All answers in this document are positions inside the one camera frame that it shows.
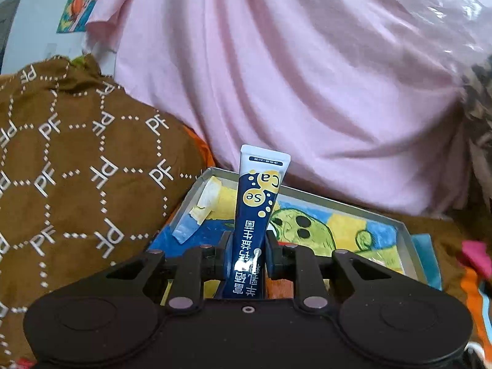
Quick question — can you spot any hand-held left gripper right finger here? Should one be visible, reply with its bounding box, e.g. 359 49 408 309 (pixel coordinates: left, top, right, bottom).
264 232 389 314

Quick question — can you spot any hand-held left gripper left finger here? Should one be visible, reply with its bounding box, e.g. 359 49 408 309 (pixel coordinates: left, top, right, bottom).
104 234 235 314

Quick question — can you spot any blue stick packet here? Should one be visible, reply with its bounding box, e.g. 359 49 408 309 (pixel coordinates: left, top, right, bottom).
213 144 291 300

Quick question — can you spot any grey cardboard box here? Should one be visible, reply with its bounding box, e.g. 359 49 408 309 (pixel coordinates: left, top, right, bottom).
148 166 442 300

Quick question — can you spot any torn white paper piece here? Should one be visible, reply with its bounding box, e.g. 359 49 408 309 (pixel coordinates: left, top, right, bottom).
172 177 224 244

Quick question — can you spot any colourful cartoon drawing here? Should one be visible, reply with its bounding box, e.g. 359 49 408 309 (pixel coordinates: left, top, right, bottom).
150 179 402 300

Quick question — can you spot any pink sheet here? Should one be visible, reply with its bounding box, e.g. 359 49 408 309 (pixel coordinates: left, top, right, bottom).
82 0 492 216

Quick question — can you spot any brown patterned quilt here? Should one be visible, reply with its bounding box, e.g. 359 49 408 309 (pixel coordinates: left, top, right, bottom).
0 54 210 369

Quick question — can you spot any plastic bag of clothes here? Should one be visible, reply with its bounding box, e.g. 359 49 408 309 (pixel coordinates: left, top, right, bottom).
430 0 492 220

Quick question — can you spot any grey door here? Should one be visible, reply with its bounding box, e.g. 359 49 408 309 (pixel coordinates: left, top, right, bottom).
0 0 26 33

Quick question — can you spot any wall poster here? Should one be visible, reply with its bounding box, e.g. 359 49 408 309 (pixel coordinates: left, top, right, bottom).
57 0 97 34

